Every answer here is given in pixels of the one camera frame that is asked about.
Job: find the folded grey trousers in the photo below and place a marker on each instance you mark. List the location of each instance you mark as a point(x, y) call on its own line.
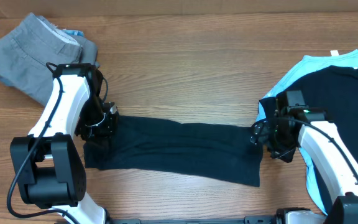
point(25, 51)

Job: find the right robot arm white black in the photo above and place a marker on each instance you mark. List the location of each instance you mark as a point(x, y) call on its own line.
point(296, 125)

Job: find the black t-shirt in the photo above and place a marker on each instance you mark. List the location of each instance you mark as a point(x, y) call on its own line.
point(334, 89)
point(222, 152)

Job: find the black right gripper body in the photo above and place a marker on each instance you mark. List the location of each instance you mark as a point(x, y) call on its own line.
point(280, 143)

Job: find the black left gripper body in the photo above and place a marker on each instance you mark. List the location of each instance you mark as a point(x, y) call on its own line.
point(94, 124)

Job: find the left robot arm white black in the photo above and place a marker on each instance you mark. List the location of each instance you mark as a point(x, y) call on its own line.
point(49, 174)

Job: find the folded blue white cloth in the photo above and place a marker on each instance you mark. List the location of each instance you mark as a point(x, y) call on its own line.
point(74, 32)

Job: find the black t-shirt in pile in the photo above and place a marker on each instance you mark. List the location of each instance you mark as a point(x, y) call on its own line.
point(334, 89)

